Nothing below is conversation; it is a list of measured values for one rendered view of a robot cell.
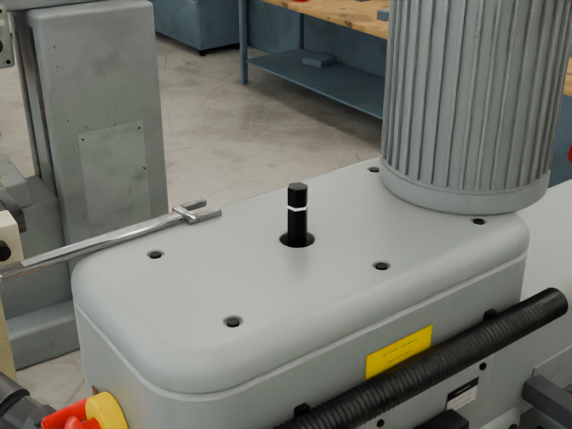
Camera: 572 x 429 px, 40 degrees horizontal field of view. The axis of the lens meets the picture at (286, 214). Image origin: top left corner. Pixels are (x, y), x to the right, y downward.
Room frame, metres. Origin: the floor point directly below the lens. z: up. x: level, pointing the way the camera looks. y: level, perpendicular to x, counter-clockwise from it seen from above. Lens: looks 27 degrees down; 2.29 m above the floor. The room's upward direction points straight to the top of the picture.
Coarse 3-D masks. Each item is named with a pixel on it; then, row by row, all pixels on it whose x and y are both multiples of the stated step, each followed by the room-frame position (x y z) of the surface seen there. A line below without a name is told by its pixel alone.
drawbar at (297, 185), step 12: (288, 192) 0.72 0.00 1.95; (300, 192) 0.71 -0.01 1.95; (288, 204) 0.72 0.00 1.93; (300, 204) 0.71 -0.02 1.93; (288, 216) 0.72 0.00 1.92; (300, 216) 0.71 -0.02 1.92; (288, 228) 0.72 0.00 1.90; (300, 228) 0.71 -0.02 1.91; (288, 240) 0.72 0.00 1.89; (300, 240) 0.71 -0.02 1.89
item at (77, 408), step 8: (80, 400) 0.67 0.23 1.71; (64, 408) 0.66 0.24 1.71; (72, 408) 0.66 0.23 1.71; (80, 408) 0.66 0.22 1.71; (48, 416) 0.65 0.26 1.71; (56, 416) 0.65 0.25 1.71; (64, 416) 0.65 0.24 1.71; (80, 416) 0.66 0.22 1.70; (48, 424) 0.64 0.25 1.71; (56, 424) 0.64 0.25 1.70; (64, 424) 0.65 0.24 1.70
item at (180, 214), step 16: (176, 208) 0.78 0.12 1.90; (192, 208) 0.78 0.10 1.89; (144, 224) 0.74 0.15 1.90; (160, 224) 0.74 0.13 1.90; (176, 224) 0.75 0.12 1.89; (96, 240) 0.70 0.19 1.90; (112, 240) 0.70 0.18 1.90; (128, 240) 0.71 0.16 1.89; (32, 256) 0.67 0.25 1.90; (48, 256) 0.67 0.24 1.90; (64, 256) 0.67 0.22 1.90; (0, 272) 0.64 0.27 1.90; (16, 272) 0.64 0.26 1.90
